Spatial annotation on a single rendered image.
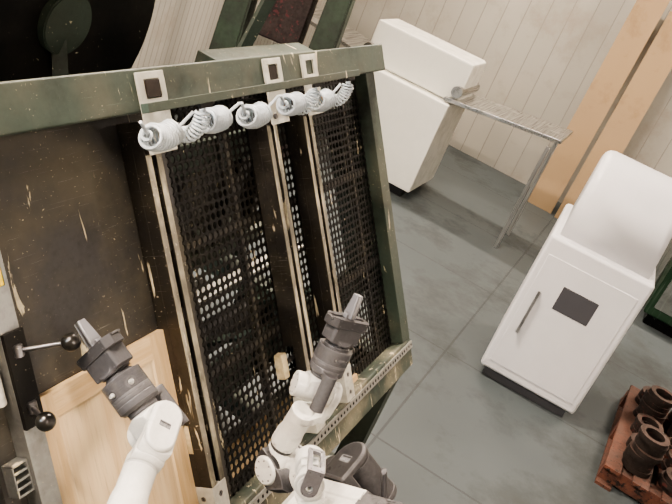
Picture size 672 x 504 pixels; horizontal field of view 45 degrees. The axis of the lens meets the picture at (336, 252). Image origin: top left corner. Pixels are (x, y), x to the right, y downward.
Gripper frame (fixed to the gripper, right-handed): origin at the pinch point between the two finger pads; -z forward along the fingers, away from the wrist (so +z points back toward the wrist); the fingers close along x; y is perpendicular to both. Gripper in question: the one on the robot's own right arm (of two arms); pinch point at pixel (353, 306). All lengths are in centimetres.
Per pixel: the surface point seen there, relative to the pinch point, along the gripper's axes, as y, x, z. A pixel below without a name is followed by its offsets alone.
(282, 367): 45, -24, 38
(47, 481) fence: -2, 60, 50
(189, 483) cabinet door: 16, 13, 61
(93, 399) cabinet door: 13, 49, 38
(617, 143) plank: 370, -585, -121
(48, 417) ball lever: -9, 68, 32
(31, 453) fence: -1, 65, 45
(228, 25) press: 466, -179, -69
